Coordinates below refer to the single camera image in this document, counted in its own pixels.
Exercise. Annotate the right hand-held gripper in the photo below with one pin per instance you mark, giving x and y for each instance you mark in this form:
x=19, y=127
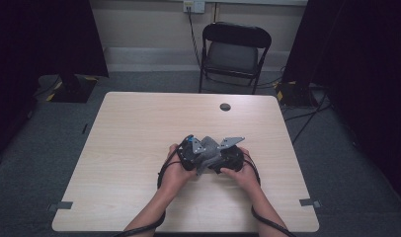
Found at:
x=234, y=158

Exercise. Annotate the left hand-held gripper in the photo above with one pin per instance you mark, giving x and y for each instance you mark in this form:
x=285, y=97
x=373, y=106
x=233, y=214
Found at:
x=190, y=158

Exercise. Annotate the person's right hand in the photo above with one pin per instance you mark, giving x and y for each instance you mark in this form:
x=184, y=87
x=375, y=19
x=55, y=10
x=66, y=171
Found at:
x=244, y=179

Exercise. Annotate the person's left hand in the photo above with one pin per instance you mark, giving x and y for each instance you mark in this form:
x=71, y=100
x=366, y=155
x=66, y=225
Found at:
x=172, y=177

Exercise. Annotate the gray tape strip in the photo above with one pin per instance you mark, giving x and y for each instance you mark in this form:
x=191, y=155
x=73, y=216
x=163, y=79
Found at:
x=62, y=205
x=308, y=202

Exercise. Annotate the black stand base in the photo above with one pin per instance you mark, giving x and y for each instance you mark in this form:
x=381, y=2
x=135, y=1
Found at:
x=295, y=95
x=73, y=90

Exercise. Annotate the small black floor marker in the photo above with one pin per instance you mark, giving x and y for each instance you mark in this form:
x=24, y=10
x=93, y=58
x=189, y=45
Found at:
x=85, y=128

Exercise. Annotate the black folding chair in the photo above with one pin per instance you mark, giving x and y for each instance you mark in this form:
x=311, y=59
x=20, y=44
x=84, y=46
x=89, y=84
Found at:
x=236, y=34

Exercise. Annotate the black curtain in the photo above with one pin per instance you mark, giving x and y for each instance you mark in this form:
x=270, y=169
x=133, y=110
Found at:
x=40, y=39
x=363, y=65

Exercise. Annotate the white wall socket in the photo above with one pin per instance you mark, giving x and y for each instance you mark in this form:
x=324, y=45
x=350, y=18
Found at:
x=194, y=6

